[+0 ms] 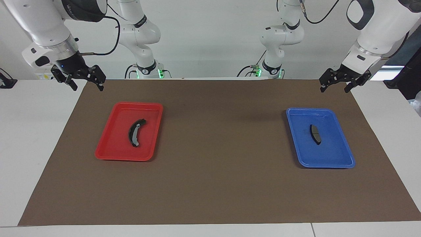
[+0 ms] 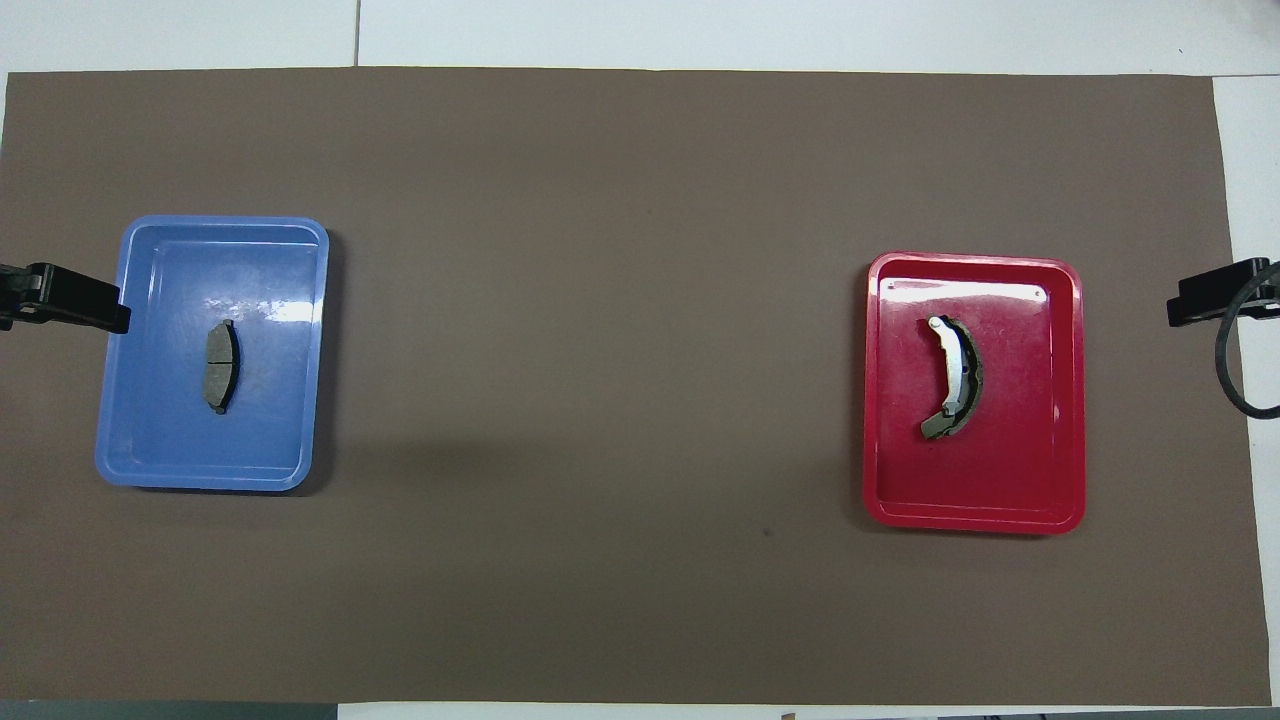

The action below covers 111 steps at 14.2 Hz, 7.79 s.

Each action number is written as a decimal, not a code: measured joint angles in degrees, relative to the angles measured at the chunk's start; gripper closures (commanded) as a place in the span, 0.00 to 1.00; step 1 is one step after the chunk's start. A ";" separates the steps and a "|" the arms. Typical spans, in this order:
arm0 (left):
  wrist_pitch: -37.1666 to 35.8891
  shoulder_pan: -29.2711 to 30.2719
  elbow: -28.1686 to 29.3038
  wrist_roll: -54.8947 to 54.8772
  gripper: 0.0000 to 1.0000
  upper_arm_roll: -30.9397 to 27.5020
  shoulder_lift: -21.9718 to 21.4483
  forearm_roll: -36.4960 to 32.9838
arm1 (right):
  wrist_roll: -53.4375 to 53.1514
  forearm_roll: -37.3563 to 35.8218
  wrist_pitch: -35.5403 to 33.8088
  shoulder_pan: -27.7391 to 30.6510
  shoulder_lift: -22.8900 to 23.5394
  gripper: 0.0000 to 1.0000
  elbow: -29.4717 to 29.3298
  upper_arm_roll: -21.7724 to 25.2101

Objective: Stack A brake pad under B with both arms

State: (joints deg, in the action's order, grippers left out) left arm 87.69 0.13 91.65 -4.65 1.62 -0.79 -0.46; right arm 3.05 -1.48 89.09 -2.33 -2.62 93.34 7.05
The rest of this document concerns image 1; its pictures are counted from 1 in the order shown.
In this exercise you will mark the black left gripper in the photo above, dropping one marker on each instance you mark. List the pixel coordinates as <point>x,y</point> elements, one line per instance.
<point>345,76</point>

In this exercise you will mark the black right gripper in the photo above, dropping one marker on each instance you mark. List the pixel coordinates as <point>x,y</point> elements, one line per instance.
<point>70,65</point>

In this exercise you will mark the short dark brake pad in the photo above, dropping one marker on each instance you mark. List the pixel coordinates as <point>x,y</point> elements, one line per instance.
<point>315,133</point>

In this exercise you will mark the long curved brake pad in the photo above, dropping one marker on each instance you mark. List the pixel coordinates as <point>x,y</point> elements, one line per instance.
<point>131,133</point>

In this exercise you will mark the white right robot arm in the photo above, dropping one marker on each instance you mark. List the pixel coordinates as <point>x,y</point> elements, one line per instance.
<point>42,23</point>

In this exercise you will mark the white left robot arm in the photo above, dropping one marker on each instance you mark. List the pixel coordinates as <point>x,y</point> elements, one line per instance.
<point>384,29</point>

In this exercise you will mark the blue plastic tray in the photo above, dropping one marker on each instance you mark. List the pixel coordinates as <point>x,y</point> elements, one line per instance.
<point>332,151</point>

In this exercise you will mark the red plastic tray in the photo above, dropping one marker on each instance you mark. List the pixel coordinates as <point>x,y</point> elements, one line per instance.
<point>113,144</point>

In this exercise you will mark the black bulky equipment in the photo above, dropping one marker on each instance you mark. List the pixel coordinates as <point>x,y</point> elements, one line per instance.
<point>406,82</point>

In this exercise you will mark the clear plastic bag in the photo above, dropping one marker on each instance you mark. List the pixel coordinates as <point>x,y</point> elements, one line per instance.
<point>417,105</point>

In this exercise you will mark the brown table mat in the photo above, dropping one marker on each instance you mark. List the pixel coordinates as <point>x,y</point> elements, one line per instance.
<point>213,184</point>

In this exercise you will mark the white wall socket box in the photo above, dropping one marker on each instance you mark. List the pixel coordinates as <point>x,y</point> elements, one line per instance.
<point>44,76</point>

